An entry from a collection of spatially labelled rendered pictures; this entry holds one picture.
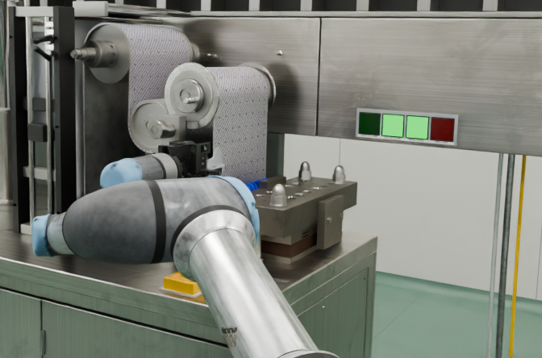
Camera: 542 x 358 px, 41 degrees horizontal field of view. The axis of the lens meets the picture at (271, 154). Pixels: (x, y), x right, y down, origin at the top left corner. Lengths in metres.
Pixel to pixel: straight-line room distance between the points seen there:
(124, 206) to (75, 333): 0.68
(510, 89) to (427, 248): 2.69
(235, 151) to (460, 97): 0.53
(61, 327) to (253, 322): 0.87
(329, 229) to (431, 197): 2.59
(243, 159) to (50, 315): 0.55
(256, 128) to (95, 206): 0.84
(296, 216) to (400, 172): 2.74
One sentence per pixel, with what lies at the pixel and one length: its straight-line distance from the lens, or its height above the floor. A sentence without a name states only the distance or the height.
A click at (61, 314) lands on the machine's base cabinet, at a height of 0.79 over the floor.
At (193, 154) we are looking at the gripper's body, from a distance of 1.51.
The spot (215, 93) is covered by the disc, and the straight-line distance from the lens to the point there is 1.60.
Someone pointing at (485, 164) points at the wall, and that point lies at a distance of 4.13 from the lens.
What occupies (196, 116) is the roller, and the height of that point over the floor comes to 1.21.
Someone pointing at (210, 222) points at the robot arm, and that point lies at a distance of 0.95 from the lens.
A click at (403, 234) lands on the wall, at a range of 4.33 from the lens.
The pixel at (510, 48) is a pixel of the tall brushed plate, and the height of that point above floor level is 1.37.
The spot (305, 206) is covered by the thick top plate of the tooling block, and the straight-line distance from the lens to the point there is 1.60.
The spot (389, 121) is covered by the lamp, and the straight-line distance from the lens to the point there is 1.77.
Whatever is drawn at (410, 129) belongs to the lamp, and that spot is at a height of 1.18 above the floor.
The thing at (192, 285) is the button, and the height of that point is 0.92.
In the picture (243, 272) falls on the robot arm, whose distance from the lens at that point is 0.88.
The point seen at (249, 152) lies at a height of 1.11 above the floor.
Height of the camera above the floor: 1.36
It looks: 8 degrees down
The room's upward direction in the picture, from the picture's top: 2 degrees clockwise
